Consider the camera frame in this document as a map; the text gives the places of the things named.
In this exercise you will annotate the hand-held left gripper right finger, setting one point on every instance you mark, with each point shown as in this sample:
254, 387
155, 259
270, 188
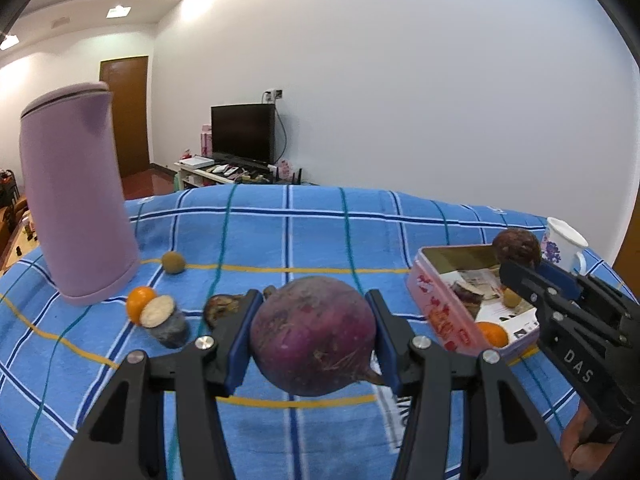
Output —
385, 340

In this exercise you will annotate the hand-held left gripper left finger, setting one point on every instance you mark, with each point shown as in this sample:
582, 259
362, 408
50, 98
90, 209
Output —
240, 340

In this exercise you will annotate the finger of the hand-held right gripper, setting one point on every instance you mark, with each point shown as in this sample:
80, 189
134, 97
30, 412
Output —
565, 277
530, 285

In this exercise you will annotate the small olive-brown round fruit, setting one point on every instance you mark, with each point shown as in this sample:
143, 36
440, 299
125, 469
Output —
512, 298
173, 262

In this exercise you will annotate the dark wrinkled passion fruit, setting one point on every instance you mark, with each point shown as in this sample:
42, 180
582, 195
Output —
220, 307
515, 247

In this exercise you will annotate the pink metal tin box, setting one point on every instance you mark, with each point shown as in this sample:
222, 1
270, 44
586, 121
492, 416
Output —
435, 305

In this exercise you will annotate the purple beetroot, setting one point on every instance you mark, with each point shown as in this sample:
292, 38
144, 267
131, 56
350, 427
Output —
312, 335

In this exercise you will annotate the small orange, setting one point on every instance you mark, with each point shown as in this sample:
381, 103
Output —
135, 305

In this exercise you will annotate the person's right hand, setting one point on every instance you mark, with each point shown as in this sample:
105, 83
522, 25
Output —
580, 440

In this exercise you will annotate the white floral mug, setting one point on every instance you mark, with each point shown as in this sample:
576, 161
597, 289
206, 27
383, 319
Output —
562, 245

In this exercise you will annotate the printed paper leaflet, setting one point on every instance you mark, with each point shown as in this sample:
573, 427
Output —
505, 317

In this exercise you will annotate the blue checkered blanket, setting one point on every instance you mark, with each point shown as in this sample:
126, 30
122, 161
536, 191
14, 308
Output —
310, 230

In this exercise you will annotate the black router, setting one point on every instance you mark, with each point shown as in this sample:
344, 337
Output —
295, 177

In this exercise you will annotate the white television stand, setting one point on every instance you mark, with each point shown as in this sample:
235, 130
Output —
187, 176

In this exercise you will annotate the white flat set-top box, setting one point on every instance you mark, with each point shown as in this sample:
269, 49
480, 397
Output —
194, 160

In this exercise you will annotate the pink carton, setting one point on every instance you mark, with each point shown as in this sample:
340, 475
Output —
206, 140

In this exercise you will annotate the black television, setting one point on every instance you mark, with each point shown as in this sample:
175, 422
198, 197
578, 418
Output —
242, 132

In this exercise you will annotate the purple cylindrical bottle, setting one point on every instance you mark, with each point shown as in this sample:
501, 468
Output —
75, 195

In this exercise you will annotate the wooden side cabinet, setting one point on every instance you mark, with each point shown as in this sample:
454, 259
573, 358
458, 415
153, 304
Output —
15, 240

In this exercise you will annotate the brown wooden door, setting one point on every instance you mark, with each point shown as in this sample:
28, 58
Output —
125, 115

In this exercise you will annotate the square ceiling light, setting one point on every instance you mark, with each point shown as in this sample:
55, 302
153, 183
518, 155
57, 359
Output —
9, 42
119, 10

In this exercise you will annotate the ceiling air vent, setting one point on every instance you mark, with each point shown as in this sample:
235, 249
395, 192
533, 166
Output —
60, 21

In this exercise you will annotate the wall power socket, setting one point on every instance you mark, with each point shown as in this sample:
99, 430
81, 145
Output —
273, 95

